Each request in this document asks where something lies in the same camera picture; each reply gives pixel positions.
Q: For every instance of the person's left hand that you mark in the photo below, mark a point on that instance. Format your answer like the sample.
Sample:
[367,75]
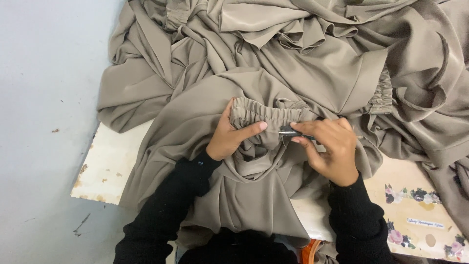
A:
[224,137]

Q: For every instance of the person's right hand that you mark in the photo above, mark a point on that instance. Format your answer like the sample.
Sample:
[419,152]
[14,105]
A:
[335,150]

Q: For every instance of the black thread snips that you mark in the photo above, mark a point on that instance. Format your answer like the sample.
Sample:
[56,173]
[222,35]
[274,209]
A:
[285,129]

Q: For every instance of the taupe garment with elastic waistband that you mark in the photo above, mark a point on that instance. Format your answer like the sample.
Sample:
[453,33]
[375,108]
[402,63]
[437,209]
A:
[256,205]

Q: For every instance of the heap of taupe fabric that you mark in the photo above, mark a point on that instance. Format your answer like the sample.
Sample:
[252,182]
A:
[329,47]

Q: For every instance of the floral print cardboard box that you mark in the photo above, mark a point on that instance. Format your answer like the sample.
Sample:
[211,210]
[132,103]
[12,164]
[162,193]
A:
[414,231]

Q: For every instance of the person's black top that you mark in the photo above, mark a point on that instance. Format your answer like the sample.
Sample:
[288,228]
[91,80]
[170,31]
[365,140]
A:
[238,251]

